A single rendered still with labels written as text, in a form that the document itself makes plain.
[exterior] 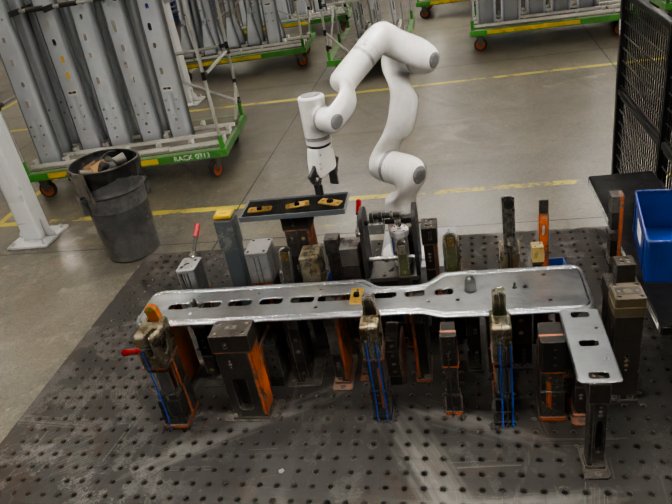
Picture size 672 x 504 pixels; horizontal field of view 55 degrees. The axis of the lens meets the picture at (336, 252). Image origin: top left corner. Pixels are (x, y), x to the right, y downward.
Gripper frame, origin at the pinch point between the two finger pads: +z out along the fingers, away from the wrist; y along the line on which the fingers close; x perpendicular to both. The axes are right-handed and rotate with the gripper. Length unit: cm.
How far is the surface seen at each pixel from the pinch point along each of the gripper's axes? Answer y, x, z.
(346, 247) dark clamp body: 12.7, 13.0, 14.3
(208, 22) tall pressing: -523, -553, 49
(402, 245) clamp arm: 8.1, 31.2, 13.0
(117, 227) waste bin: -76, -243, 92
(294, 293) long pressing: 31.6, 3.8, 22.0
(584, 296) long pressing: 5, 85, 22
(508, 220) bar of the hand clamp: -7, 60, 8
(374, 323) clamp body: 41, 39, 18
